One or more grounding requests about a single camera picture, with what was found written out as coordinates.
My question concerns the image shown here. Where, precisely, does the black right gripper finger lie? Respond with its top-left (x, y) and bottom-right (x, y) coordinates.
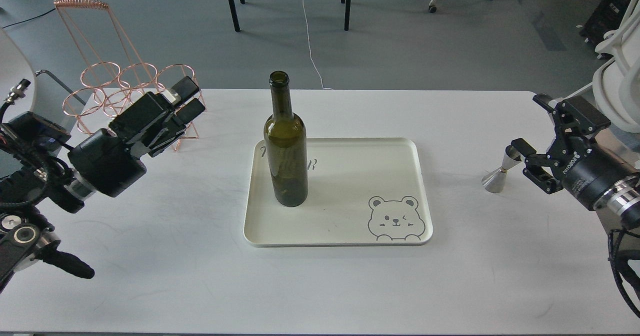
top-left (532, 93), bottom-right (611, 149)
top-left (510, 138), bottom-right (540, 163)

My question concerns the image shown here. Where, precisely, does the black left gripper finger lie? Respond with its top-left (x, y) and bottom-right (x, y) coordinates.
top-left (165, 76), bottom-right (200, 106)
top-left (176, 99), bottom-right (206, 125)

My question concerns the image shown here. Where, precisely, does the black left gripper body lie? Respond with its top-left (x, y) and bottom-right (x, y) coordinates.
top-left (68, 92), bottom-right (186, 197)

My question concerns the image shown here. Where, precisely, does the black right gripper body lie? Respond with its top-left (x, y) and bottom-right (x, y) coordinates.
top-left (523, 141), bottom-right (639, 211)

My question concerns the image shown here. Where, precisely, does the steel double jigger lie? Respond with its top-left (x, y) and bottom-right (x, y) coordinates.
top-left (481, 145), bottom-right (522, 194)

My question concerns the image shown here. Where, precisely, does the dark green wine bottle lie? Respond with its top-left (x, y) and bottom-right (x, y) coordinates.
top-left (263, 71), bottom-right (308, 207)

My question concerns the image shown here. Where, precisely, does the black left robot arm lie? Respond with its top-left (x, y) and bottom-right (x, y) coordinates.
top-left (1, 76), bottom-right (205, 288)

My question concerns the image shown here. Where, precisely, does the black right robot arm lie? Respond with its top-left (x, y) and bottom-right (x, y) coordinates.
top-left (506, 93), bottom-right (639, 315)

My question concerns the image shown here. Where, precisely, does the white office chair right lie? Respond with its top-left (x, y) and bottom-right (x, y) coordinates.
top-left (570, 0), bottom-right (640, 134)

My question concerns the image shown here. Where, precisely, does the black box on floor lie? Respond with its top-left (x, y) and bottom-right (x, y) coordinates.
top-left (579, 0), bottom-right (632, 46)

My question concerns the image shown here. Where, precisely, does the cream bear serving tray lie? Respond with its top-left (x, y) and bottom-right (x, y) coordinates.
top-left (243, 138), bottom-right (434, 247)

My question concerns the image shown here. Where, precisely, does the copper wire bottle rack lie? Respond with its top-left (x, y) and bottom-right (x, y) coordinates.
top-left (54, 0), bottom-right (197, 135)

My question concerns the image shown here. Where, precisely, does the white floor cable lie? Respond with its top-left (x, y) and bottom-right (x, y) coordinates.
top-left (292, 0), bottom-right (333, 91)

